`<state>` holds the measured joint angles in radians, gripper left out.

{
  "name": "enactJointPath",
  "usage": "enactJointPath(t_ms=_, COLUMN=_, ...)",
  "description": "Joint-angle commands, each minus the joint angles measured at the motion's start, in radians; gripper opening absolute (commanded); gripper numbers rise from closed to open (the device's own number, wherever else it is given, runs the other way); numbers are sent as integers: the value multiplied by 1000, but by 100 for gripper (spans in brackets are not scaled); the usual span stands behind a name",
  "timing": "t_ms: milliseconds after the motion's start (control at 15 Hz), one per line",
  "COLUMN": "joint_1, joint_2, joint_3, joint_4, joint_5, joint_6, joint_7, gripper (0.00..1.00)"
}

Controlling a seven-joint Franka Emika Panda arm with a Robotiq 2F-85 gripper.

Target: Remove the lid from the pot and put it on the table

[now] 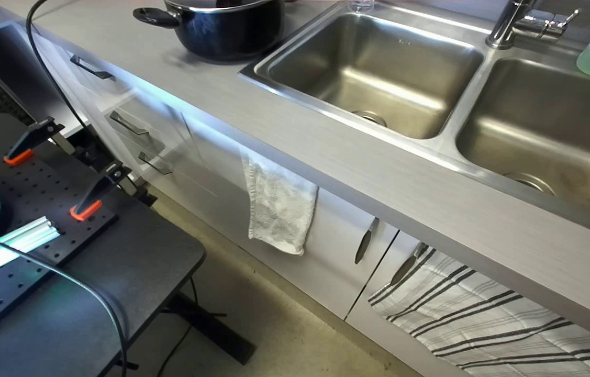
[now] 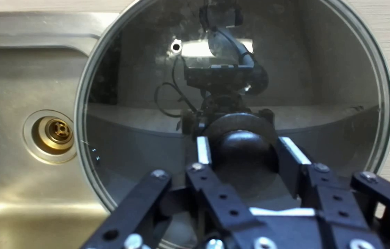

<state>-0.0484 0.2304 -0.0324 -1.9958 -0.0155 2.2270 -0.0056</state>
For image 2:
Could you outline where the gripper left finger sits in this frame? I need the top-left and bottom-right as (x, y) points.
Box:
(80, 136), (268, 249)

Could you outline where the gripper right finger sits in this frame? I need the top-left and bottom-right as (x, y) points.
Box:
(277, 136), (390, 249)

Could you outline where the glass pot lid black knob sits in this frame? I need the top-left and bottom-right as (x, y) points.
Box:
(74, 0), (390, 249)

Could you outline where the steel pot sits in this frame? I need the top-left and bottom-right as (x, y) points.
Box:
(85, 0), (381, 211)

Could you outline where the brass sink drain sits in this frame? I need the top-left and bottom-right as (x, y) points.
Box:
(22, 110), (78, 165)

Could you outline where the stainless steel sink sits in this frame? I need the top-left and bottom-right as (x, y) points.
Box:
(0, 11), (121, 249)

